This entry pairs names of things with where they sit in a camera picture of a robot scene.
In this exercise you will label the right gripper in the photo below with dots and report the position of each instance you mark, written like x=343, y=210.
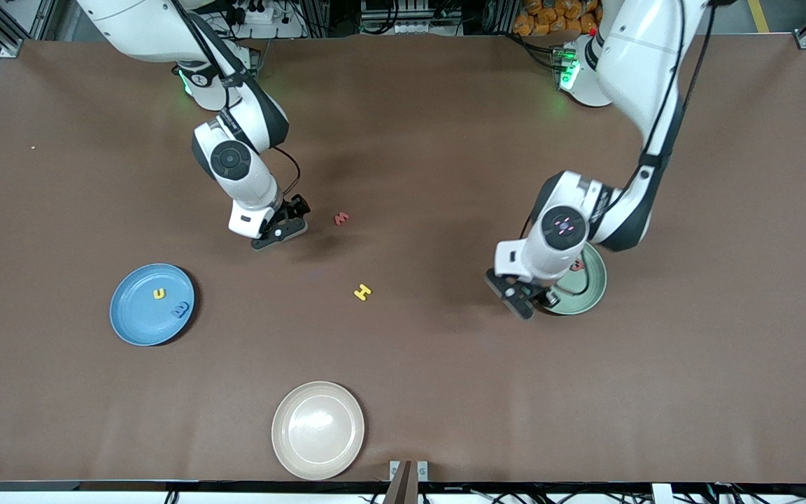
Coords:
x=294, y=208

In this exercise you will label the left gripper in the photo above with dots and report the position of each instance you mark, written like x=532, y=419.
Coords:
x=550, y=292

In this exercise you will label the red lowercase letter m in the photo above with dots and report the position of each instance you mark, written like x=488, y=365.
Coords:
x=341, y=218

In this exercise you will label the yellow capital letter H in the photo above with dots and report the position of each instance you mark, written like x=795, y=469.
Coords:
x=362, y=292

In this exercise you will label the blue lowercase letter m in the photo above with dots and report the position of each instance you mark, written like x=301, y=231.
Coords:
x=180, y=309

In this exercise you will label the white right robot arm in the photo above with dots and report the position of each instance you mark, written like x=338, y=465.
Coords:
x=144, y=28

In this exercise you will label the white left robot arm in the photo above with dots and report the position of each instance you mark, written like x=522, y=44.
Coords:
x=641, y=63

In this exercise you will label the pale green plate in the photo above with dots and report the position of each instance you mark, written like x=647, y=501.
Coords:
x=585, y=290

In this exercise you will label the blue plate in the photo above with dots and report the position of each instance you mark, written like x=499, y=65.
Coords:
x=133, y=315

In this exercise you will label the white power strip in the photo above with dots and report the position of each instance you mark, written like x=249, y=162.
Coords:
x=263, y=14

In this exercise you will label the beige plate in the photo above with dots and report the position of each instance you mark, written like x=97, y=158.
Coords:
x=319, y=430

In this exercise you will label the orange packets pile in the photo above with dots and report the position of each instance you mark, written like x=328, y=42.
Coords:
x=543, y=17

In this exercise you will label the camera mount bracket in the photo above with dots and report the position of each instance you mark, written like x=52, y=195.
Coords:
x=408, y=483

